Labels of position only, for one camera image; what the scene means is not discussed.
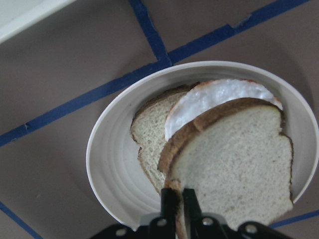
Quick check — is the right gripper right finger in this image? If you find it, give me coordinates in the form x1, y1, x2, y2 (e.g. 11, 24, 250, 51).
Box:
183, 188, 227, 239

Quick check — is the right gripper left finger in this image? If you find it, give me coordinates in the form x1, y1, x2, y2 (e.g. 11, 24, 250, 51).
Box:
148, 188, 178, 239

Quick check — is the bread slice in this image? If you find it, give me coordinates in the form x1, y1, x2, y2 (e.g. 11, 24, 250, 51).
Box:
130, 84, 196, 193
158, 98, 293, 229

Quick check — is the white round plate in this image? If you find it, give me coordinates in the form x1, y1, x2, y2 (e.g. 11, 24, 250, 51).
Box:
86, 61, 319, 229

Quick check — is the fried egg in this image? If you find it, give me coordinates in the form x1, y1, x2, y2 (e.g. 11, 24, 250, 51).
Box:
164, 79, 283, 141

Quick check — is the cream bear tray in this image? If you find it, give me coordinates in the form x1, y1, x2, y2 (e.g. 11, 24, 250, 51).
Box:
0, 0, 74, 43

